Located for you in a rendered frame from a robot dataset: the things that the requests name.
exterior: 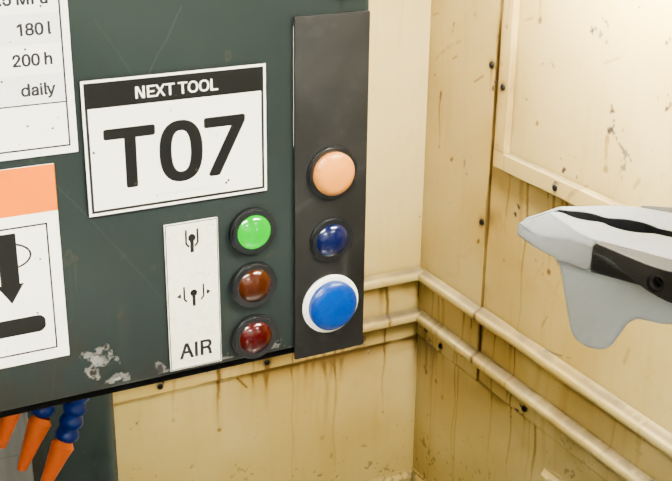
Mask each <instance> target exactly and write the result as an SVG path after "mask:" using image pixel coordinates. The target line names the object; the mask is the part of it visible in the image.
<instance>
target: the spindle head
mask: <svg viewBox="0 0 672 481"><path fill-rule="evenodd" d="M67 3H68V16H69V30H70V43H71V57H72V70H73V84H74V97H75V111H76V125H77V138H78V152H71V153H63V154H55V155H47V156H39V157H31V158H23V159H15V160H7V161H0V170H3V169H11V168H19V167H26V166H34V165H42V164H50V163H54V170H55V183H56V195H57V207H58V219H59V231H60V243H61V255H62V268H63V280H64V292H65V304H66V316H67V328H68V341H69V353H70V355H67V356H62V357H57V358H52V359H47V360H42V361H37V362H32V363H28V364H23V365H18V366H13V367H8V368H3V369H0V418H2V417H7V416H11V415H16V414H20V413H25V412H29V411H34V410H38V409H43V408H47V407H52V406H56V405H61V404H65V403H70V402H74V401H79V400H83V399H88V398H92V397H97V396H101V395H106V394H110V393H115V392H119V391H123V390H128V389H132V388H137V387H141V386H146V385H150V384H155V383H159V382H164V381H168V380H173V379H177V378H182V377H186V376H191V375H195V374H200V373H204V372H209V371H213V370H218V369H222V368H227V367H231V366H236V365H240V364H245V363H249V362H254V361H258V360H263V359H267V358H272V357H276V356H280V355H285V354H289V353H294V146H293V27H294V16H305V15H317V14H330V13H342V12H355V11H367V10H369V0H67ZM256 63H266V141H267V190H266V191H260V192H253V193H246V194H240V195H233V196H227V197H220V198H214V199H207V200H200V201H194V202H187V203H181V204H174V205H168V206H161V207H155V208H148V209H141V210H135V211H128V212H122V213H115V214H109V215H102V216H95V217H89V213H88V199H87V185H86V171H85V157H84V144H83V130H82V116H81V102H80V88H79V81H84V80H94V79H104V78H114V77H124V76H134V75H145V74H155V73H165V72H175V71H185V70H195V69H205V68H215V67H226V66H236V65H246V64H256ZM251 207H260V208H263V209H265V210H266V211H268V212H269V213H270V214H271V215H272V216H273V218H274V220H275V223H276V233H275V237H274V239H273V241H272V243H271V244H270V245H269V246H268V247H267V248H266V249H265V250H264V251H262V252H260V253H258V254H254V255H246V254H243V253H240V252H239V251H237V250H236V249H235V248H234V247H233V245H232V244H231V241H230V238H229V230H230V226H231V223H232V221H233V220H234V218H235V217H236V216H237V215H238V214H239V213H240V212H241V211H243V210H245V209H247V208H251ZM212 217H218V247H219V283H220V319H221V354H222V361H217V362H213V363H208V364H204V365H199V366H194V367H190V368H185V369H181V370H176V371H172V372H171V371H170V355H169V334H168V312H167V291H166V269H165V248H164V225H168V224H174V223H181V222H187V221H193V220H199V219H206V218H212ZM255 261H259V262H263V263H266V264H267V265H269V266H270V267H271V268H272V269H273V271H274V272H275V275H276V281H277V282H276V288H275V291H274V293H273V295H272V296H271V298H270V299H269V300H268V301H267V302H265V303H264V304H262V305H260V306H258V307H254V308H247V307H243V306H241V305H239V304H238V303H237V302H236V301H235V300H234V298H233V297H232V294H231V289H230V287H231V281H232V278H233V276H234V274H235V273H236V272H237V270H238V269H239V268H241V267H242V266H243V265H245V264H247V263H250V262H255ZM252 314H264V315H266V316H268V317H269V318H270V319H271V320H272V321H273V322H274V323H275V325H276V329H277V337H276V341H275V343H274V345H273V346H272V348H271V349H270V350H269V351H268V352H267V353H266V354H264V355H263V356H261V357H259V358H255V359H247V358H243V357H241V356H240V355H239V354H238V353H237V352H236V351H235V350H234V348H233V345H232V334H233V331H234V329H235V327H236V326H237V324H238V323H239V322H240V321H241V320H242V319H244V318H245V317H247V316H249V315H252Z"/></svg>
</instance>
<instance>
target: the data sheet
mask: <svg viewBox="0 0 672 481"><path fill-rule="evenodd" d="M71 152H78V138H77V125H76V111H75V97H74V84H73V70H72V57H71V43H70V30H69V16H68V3H67V0H0V161H7V160H15V159H23V158H31V157H39V156H47V155H55V154H63V153H71Z"/></svg>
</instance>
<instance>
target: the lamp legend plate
mask: <svg viewBox="0 0 672 481"><path fill-rule="evenodd" d="M164 248H165V269H166V291H167V312H168V334H169V355H170V371H171V372H172V371H176V370H181V369H185V368H190V367H194V366H199V365H204V364H208V363H213V362H217V361H222V354H221V319H220V283H219V247H218V217H212V218H206V219H199V220H193V221H187V222H181V223H174V224H168V225H164Z"/></svg>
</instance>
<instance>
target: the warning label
mask: <svg viewBox="0 0 672 481"><path fill-rule="evenodd" d="M67 355H70V353H69V341H68V328H67V316H66V304H65V292H64V280H63V268H62V255H61V243H60V231H59V219H58V207H57V195H56V183H55V170H54V163H50V164H42V165H34V166H26V167H19V168H11V169H3V170H0V369H3V368H8V367H13V366H18V365H23V364H28V363H32V362H37V361H42V360H47V359H52V358H57V357H62V356H67Z"/></svg>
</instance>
